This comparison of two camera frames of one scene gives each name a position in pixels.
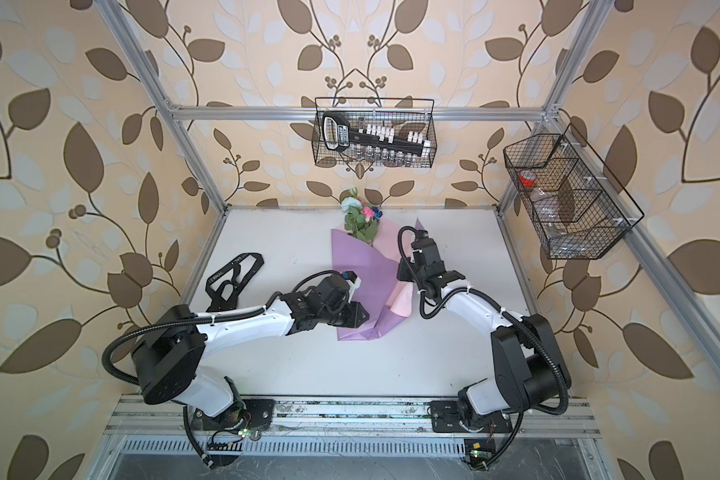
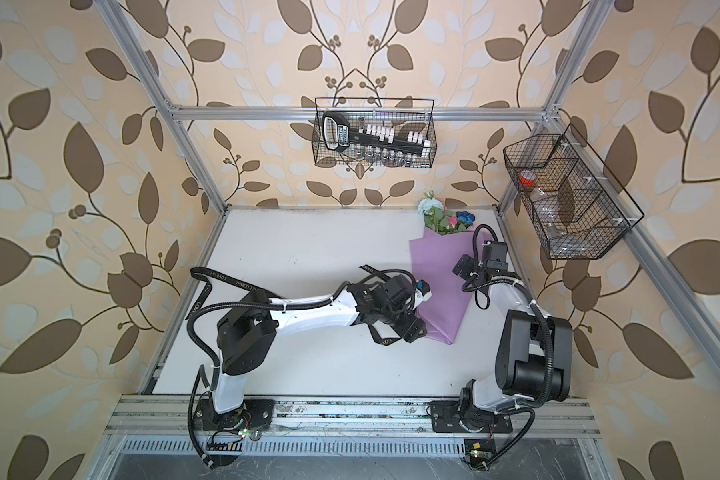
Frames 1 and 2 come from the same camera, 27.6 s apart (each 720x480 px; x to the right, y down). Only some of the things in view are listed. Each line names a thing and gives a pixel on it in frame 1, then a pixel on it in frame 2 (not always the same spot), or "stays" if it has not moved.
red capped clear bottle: (546, 202) stays
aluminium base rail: (353, 417) stays
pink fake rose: (362, 224) to (438, 221)
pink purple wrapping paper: (388, 299) to (433, 257)
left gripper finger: (353, 315) to (410, 328)
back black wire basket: (374, 132) stays
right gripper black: (404, 271) to (467, 271)
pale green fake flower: (352, 205) to (426, 205)
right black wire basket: (575, 205) stays
